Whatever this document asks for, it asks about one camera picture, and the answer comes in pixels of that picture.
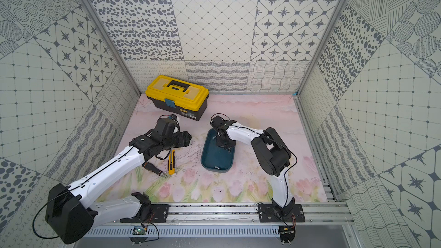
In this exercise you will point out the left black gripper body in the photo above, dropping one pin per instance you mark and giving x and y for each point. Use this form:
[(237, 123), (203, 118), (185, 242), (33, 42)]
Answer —
[(182, 139)]

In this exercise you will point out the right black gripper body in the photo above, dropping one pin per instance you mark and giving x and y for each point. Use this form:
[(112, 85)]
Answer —
[(224, 143)]

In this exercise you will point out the teal plastic storage tray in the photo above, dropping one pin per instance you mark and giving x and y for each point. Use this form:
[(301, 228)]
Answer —
[(214, 158)]

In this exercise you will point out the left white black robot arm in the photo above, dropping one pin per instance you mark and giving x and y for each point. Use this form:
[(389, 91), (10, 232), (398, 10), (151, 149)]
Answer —
[(72, 210)]

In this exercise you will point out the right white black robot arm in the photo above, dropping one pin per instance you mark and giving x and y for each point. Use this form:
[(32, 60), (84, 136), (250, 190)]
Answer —
[(271, 152)]

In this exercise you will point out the yellow utility knife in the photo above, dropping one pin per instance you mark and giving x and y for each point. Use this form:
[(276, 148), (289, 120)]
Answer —
[(171, 162)]

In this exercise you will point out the yellow black toolbox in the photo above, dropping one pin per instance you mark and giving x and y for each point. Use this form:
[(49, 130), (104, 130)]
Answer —
[(186, 99)]

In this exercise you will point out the left green circuit board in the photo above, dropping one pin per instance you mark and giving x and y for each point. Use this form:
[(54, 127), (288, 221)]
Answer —
[(139, 235)]

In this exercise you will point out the right black circuit board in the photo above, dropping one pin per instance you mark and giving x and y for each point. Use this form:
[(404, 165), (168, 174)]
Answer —
[(287, 234)]

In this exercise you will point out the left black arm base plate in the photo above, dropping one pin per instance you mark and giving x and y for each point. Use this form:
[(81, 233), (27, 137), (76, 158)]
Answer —
[(155, 213)]

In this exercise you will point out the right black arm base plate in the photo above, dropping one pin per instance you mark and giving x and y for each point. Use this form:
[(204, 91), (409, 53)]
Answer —
[(281, 213)]

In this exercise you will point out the white slotted cable duct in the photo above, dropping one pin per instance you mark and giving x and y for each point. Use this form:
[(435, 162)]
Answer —
[(163, 231)]

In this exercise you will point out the aluminium mounting rail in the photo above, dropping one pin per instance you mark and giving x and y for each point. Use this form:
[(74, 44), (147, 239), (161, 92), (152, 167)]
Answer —
[(312, 213)]

